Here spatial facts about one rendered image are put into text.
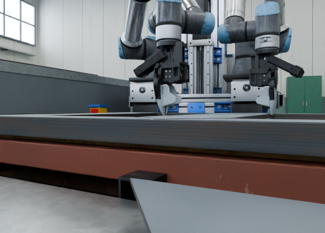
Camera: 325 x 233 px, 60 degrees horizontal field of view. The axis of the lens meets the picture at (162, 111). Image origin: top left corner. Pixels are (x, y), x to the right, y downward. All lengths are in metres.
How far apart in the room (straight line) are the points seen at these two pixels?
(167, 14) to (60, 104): 0.74
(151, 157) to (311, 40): 10.86
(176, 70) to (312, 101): 9.60
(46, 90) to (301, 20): 10.50
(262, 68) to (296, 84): 9.30
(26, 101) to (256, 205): 1.11
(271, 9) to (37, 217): 0.88
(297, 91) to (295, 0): 3.27
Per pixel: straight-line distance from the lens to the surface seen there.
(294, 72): 0.97
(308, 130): 0.37
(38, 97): 1.30
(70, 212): 0.36
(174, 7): 0.84
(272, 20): 1.00
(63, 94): 1.39
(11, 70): 1.24
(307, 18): 11.37
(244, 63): 1.46
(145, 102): 1.40
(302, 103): 10.26
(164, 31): 0.82
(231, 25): 1.12
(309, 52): 11.11
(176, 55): 0.81
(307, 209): 0.26
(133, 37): 1.47
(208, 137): 0.39
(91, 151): 0.50
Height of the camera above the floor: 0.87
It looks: level
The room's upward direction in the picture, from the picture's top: straight up
